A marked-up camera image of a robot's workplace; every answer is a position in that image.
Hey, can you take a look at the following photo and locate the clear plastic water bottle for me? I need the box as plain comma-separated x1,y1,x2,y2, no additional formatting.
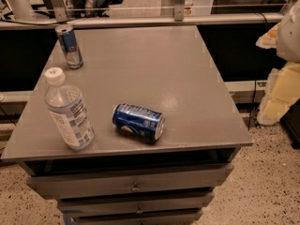
44,67,95,150

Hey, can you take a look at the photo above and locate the grey drawer cabinet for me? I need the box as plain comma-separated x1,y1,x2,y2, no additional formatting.
0,25,254,225

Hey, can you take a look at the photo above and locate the bottom grey drawer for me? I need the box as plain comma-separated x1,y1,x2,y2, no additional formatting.
64,209,203,225

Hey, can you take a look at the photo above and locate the blue pepsi can lying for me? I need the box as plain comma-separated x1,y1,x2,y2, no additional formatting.
112,103,165,141

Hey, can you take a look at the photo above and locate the top grey drawer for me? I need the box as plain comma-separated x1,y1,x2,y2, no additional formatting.
27,163,233,199

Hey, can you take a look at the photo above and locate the middle grey drawer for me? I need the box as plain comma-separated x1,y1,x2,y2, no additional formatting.
58,191,214,218

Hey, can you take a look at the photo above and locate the black cable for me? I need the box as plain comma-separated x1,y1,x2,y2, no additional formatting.
247,12,269,131

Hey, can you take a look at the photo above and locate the grey drawer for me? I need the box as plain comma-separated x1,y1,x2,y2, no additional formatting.
64,209,203,225
58,191,214,218
27,163,233,199

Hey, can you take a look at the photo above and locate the blue silver red bull can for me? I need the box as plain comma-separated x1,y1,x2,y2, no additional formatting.
55,24,83,69

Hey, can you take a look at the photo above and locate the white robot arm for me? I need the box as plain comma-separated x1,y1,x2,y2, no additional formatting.
277,0,300,63

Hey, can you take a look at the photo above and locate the grey metal railing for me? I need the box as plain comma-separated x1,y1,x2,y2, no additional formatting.
3,0,299,29

